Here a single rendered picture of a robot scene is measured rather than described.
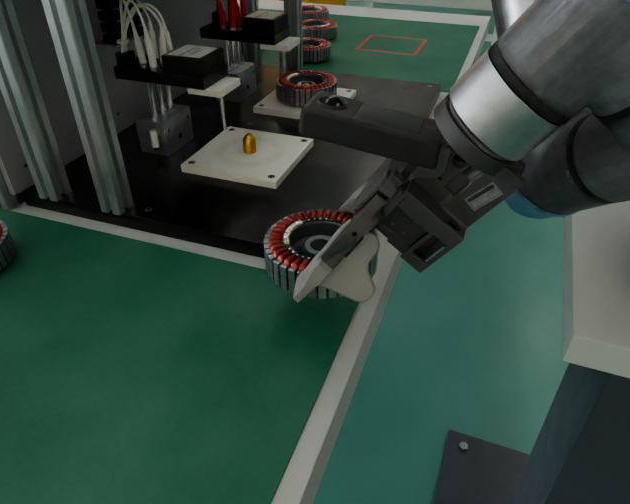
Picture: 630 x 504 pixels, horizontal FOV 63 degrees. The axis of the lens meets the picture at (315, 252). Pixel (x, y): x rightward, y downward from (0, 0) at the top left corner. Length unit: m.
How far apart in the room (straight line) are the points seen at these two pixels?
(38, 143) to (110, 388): 0.35
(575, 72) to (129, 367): 0.43
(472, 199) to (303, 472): 0.25
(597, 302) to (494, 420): 0.86
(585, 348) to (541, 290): 1.29
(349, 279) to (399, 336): 1.15
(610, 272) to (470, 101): 0.36
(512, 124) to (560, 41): 0.06
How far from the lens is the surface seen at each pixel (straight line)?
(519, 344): 1.66
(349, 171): 0.77
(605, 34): 0.37
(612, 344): 0.60
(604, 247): 0.73
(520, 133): 0.39
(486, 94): 0.38
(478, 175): 0.42
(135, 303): 0.59
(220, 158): 0.79
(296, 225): 0.52
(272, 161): 0.77
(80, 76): 0.64
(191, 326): 0.55
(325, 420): 0.46
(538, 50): 0.37
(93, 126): 0.66
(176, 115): 0.85
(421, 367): 1.52
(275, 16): 0.98
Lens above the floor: 1.12
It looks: 36 degrees down
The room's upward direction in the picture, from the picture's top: straight up
